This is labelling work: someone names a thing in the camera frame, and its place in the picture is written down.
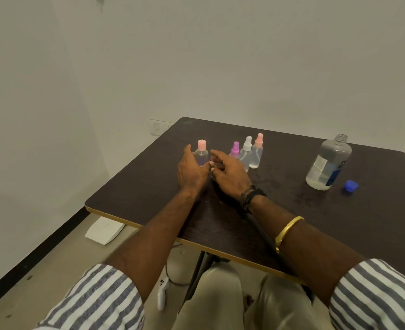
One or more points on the person's left hand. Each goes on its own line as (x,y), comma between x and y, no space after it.
(190,173)

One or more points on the person's right hand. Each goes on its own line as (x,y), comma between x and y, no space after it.
(231,176)

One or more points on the person's right thumb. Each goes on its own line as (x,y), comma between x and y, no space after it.
(215,171)

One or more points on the person's left thumb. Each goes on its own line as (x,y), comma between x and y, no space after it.
(206,165)

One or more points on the person's right forearm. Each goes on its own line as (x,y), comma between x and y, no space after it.
(302,243)

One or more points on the person's left forearm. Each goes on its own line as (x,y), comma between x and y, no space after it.
(156,233)

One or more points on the clear bottle with pink cap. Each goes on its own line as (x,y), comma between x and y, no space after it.
(201,151)

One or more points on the purple spray bottle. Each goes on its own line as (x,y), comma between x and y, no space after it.
(235,150)

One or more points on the clear spray bottle white nozzle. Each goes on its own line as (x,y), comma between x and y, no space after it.
(246,156)

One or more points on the black braided wristband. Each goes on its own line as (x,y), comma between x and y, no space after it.
(252,195)

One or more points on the clear spray bottle pink nozzle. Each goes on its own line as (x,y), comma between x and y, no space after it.
(257,155)

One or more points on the gold bangle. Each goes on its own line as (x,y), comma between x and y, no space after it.
(286,230)

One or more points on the black metal table leg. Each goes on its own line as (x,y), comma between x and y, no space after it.
(197,274)

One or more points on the large clear plastic bottle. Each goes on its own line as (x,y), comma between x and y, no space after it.
(328,161)

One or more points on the white flat floor pedal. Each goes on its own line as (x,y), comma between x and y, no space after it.
(104,230)

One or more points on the beige trousers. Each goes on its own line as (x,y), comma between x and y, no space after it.
(223,298)

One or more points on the white power strip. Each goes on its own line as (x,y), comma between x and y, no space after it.
(162,293)

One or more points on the blue bottle cap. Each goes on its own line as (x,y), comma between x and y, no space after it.
(351,186)

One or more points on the striped left shirt sleeve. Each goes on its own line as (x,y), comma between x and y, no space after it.
(96,298)

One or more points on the striped shirt sleeve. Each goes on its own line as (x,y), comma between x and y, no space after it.
(378,295)
(96,298)

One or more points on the striped right shirt sleeve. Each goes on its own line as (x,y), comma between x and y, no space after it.
(378,295)

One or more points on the white wall socket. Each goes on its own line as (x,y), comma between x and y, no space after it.
(158,127)

